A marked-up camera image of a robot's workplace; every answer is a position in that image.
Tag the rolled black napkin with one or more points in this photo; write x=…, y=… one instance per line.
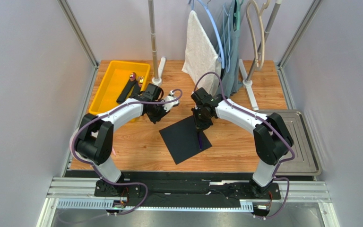
x=137, y=87
x=127, y=88

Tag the teal grey shirt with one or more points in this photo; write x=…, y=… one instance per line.
x=230, y=80

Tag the light blue wire hanger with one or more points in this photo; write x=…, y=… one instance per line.
x=226, y=41

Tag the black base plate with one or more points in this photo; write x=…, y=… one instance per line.
x=181, y=189

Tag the rolled black napkin left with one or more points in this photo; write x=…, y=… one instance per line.
x=127, y=88

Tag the left white rack foot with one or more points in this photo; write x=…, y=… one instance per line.
x=158, y=72

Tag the steel tray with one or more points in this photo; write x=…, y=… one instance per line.
x=306, y=161

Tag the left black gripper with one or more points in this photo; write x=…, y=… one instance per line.
x=154, y=119

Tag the blue clothes hanger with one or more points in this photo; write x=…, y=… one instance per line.
x=209, y=24

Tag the yellow plastic bin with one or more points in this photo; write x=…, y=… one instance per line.
x=112, y=77

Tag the beige clothes hanger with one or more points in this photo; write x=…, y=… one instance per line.
x=257, y=34

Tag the green clothes hanger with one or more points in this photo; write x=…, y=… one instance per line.
x=237, y=14

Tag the rolled black napkin right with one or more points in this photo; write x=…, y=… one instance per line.
x=137, y=87

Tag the right rack pole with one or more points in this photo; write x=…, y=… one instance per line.
x=271, y=20

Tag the white towel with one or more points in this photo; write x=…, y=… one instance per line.
x=200, y=56

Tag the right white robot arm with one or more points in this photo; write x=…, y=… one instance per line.
x=272, y=138

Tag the black paper napkin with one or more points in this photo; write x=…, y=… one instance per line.
x=181, y=140

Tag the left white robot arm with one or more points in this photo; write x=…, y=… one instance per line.
x=92, y=142

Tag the left rack pole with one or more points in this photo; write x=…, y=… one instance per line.
x=152, y=30

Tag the rack pole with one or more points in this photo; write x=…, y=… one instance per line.
x=152, y=30
x=271, y=20

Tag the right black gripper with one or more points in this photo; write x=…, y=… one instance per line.
x=200, y=125

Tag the purple iridescent knife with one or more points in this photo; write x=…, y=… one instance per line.
x=199, y=135

